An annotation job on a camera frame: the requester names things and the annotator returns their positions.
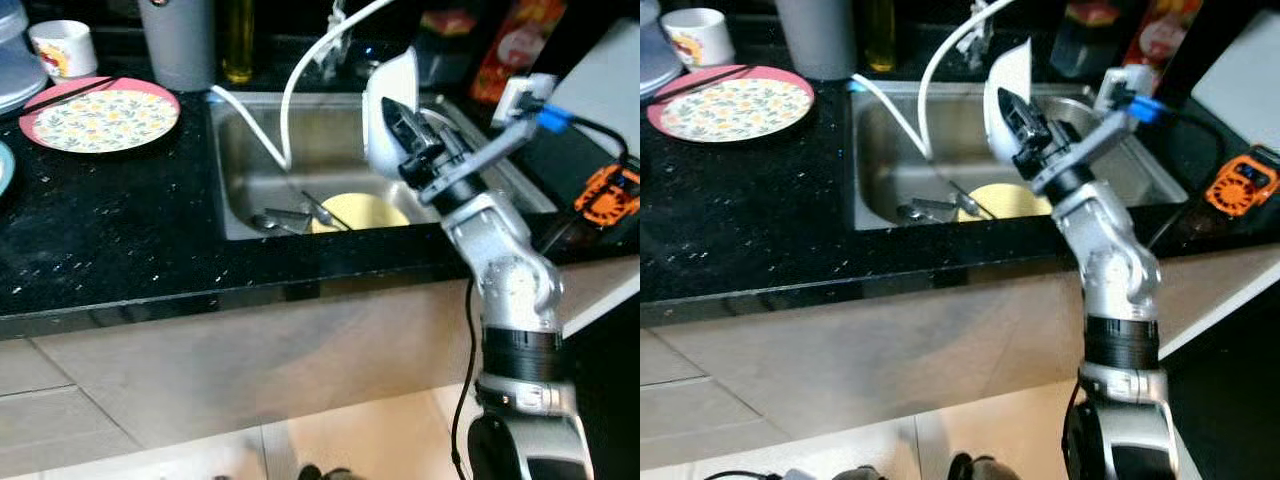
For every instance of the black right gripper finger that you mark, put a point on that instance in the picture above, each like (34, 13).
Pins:
(402, 118)
(1019, 112)

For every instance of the white bowl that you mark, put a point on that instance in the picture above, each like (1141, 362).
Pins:
(1003, 75)
(385, 85)

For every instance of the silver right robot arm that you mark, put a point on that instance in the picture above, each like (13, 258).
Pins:
(1110, 260)
(510, 280)

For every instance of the yellow plate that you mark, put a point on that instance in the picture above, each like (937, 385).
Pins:
(365, 213)
(1010, 203)

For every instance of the steel sink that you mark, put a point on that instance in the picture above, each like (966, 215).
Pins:
(880, 175)
(330, 140)

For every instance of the dark packet red label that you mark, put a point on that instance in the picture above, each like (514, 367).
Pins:
(447, 45)
(1085, 40)

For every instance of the dark metal utensil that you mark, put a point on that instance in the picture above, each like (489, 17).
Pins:
(970, 200)
(325, 212)

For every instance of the metal spoon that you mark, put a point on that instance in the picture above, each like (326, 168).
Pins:
(270, 222)
(915, 212)

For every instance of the yellow oil bottle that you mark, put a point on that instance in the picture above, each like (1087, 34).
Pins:
(880, 35)
(238, 45)

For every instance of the orange black gadget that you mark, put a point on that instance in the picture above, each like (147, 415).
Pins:
(1240, 185)
(605, 200)

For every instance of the white cutting board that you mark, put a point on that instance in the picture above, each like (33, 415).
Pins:
(600, 80)
(1240, 80)

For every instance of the grey tumbler red logo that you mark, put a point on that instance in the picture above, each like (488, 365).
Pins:
(178, 45)
(815, 40)

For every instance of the black chopstick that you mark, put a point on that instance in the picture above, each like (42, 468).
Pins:
(70, 94)
(700, 84)

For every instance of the floral plate pink rim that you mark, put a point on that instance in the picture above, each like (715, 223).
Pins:
(735, 110)
(100, 120)

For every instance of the white printed cup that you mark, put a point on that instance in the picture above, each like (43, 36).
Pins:
(700, 35)
(65, 45)

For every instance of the black robot right foot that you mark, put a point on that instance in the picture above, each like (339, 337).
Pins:
(320, 474)
(972, 470)

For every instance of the black robot foot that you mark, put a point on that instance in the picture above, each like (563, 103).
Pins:
(320, 474)
(855, 474)
(972, 470)

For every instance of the black robot left foot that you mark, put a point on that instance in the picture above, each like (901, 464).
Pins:
(855, 474)

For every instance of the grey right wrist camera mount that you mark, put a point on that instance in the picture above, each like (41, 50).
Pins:
(1100, 130)
(500, 140)

